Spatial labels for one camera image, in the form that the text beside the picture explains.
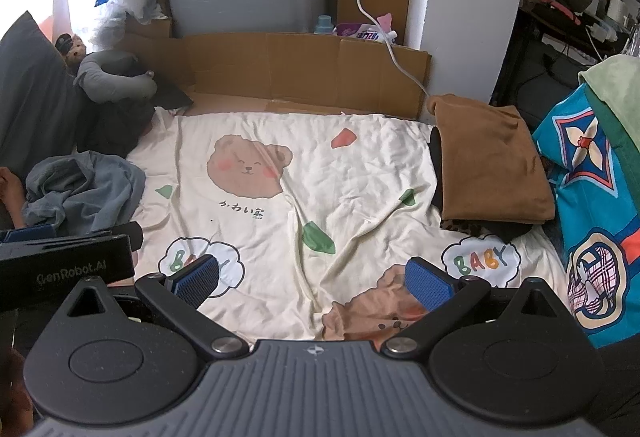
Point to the dark pillow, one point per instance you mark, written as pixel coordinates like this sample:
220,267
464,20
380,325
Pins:
30,92

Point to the person's foot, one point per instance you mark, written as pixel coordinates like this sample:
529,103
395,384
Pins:
11,197

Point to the grey fluffy cloth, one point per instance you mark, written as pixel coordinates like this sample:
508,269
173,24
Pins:
107,29

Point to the flattened cardboard box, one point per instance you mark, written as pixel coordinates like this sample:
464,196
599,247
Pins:
300,67

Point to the purple white detergent pouch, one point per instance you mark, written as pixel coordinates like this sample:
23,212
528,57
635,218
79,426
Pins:
365,33

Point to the teal printed blanket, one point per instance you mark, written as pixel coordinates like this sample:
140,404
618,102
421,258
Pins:
590,197

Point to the grey plush toy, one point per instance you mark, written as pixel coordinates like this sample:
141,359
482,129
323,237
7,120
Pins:
115,79

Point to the brown bear plush with cap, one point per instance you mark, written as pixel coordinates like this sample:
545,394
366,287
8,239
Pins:
74,51

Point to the white paper roll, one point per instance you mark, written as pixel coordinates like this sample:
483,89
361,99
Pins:
617,9

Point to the brown folded cloth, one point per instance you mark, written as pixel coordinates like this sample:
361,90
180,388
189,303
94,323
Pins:
490,162

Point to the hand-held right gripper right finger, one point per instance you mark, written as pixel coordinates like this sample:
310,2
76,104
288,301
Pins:
427,284

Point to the leopard print cloth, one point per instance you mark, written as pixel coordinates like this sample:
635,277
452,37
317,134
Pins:
460,227

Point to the white power strip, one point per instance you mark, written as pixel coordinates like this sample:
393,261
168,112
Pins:
597,28

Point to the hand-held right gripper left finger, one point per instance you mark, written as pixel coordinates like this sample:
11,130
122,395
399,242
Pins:
192,281

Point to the dark green cloth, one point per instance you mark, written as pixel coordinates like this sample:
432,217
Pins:
620,132

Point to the blue denim pants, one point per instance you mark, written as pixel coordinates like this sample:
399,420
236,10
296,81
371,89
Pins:
85,187

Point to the blue bottle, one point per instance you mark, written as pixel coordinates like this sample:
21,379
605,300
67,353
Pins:
324,24

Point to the black folded cloth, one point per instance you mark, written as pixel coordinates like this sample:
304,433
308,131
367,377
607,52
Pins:
436,167

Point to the cream bear printed bed sheet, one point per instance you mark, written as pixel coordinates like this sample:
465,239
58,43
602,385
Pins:
310,167

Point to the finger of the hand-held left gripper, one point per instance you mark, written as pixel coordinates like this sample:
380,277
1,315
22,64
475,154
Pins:
30,234

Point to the light green cloth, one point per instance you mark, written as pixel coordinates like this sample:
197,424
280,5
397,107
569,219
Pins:
615,77

